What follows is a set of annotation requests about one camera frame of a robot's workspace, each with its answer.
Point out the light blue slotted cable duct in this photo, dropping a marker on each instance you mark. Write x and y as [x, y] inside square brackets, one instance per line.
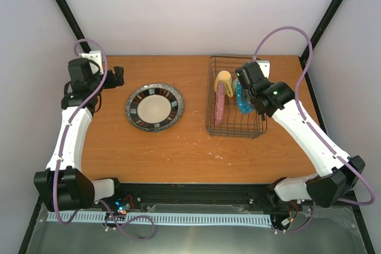
[182, 219]

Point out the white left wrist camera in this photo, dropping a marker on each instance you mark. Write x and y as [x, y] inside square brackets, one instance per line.
[96, 62]

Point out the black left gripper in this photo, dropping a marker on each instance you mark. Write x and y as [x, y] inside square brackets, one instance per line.
[112, 82]

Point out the teal blue plate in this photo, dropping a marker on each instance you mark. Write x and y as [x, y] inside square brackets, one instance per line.
[243, 100]

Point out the black frame post left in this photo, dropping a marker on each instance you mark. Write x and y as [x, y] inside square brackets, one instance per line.
[70, 19]

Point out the pink polka dot plate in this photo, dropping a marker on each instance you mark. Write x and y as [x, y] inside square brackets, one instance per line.
[219, 103]

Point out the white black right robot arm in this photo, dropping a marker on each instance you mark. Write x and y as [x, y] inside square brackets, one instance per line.
[336, 172]

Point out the dark wire dish rack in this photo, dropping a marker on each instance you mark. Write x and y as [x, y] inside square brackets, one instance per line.
[233, 122]

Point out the yellow ceramic mug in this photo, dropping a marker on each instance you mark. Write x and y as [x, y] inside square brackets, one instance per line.
[226, 78]

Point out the left electronics board with wires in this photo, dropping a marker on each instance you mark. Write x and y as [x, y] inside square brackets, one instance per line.
[125, 205]

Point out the black frame post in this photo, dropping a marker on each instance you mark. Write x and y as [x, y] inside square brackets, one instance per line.
[70, 19]
[325, 21]

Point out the black frame post right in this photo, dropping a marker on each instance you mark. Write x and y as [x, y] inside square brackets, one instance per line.
[325, 21]

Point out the right connector with wires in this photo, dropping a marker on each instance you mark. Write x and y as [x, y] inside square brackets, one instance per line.
[293, 209]

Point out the mint green ceramic bowl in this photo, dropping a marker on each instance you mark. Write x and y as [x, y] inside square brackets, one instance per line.
[234, 84]

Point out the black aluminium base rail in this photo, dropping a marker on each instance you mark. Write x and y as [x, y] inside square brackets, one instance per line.
[255, 197]

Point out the speckled large stoneware plate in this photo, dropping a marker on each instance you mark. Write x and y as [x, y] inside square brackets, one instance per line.
[155, 107]

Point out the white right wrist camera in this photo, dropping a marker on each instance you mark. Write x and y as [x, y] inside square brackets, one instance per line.
[265, 67]

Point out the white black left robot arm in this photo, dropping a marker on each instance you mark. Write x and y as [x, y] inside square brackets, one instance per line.
[82, 98]

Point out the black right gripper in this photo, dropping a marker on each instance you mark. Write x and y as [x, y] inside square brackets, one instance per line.
[270, 82]

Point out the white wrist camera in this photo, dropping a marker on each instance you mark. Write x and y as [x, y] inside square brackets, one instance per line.
[96, 62]
[265, 67]

